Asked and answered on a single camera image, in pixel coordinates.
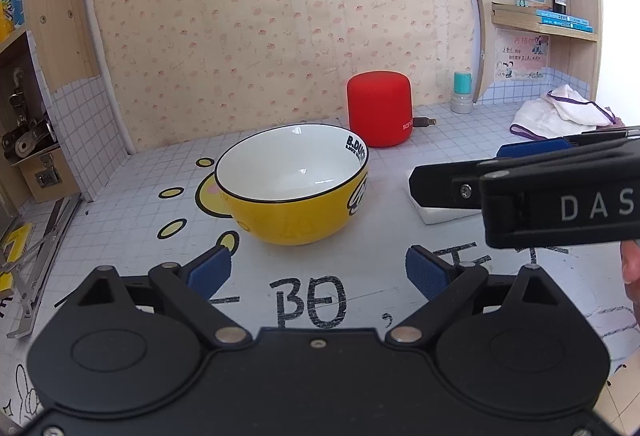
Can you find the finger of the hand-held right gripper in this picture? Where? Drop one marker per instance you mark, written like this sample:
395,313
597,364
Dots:
532,151
440,188

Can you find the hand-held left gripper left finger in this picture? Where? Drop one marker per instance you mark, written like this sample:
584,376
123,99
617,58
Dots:
210,272

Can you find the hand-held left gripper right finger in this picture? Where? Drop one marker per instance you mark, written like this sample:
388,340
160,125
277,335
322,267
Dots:
425,272

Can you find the white sponge block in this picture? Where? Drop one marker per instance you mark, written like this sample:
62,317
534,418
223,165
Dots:
442,215

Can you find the yellow ceramic bowl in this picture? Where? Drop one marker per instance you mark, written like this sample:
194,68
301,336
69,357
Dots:
300,221

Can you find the person's right hand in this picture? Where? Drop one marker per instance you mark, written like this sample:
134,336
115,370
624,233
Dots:
632,262

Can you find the white cloth purple trim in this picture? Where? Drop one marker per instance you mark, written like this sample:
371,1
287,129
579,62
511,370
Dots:
550,113

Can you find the pink cartoon poster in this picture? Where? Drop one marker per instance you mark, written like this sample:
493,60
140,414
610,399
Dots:
520,56

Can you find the red cylindrical speaker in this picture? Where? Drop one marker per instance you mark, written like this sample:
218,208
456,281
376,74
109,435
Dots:
377,111

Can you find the blue book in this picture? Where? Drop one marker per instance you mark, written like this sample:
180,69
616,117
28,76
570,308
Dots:
575,26
547,14

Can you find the metal folding stand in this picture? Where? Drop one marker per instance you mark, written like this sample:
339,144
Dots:
35,266

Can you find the wooden latch box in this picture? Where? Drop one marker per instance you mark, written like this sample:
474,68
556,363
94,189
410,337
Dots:
50,176

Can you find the yellow booklet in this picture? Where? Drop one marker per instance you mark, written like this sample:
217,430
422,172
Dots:
15,251

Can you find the white corner pipe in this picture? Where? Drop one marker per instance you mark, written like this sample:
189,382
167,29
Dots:
105,66

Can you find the wooden wall shelf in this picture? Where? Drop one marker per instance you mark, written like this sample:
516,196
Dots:
580,56

